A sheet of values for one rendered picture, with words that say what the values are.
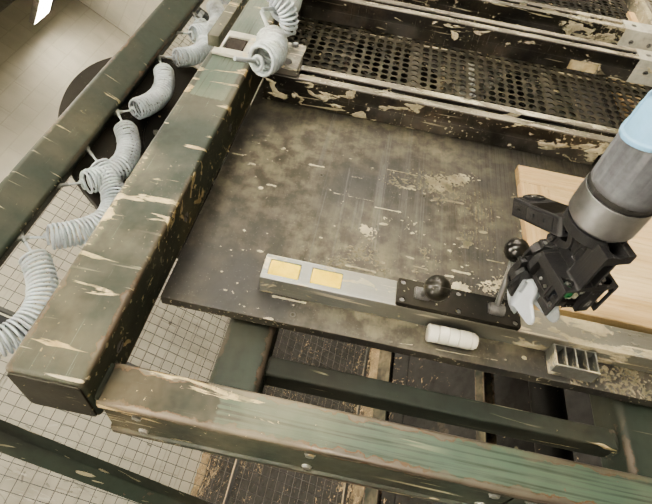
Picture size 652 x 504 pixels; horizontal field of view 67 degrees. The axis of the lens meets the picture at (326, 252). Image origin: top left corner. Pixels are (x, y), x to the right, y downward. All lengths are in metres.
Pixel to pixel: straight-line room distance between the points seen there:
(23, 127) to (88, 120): 4.93
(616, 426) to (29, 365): 0.86
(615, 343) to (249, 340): 0.59
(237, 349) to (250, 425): 0.18
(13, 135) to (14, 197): 5.04
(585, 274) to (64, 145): 1.25
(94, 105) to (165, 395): 1.06
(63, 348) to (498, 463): 0.57
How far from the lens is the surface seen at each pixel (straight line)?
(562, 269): 0.64
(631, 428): 0.96
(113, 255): 0.77
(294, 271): 0.80
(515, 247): 0.79
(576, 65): 1.65
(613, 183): 0.56
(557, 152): 1.26
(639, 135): 0.53
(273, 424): 0.67
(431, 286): 0.69
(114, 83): 1.68
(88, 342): 0.70
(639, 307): 1.03
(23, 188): 1.38
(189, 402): 0.69
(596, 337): 0.91
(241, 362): 0.80
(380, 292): 0.80
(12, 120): 6.50
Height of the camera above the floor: 1.95
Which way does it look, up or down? 22 degrees down
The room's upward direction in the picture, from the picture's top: 58 degrees counter-clockwise
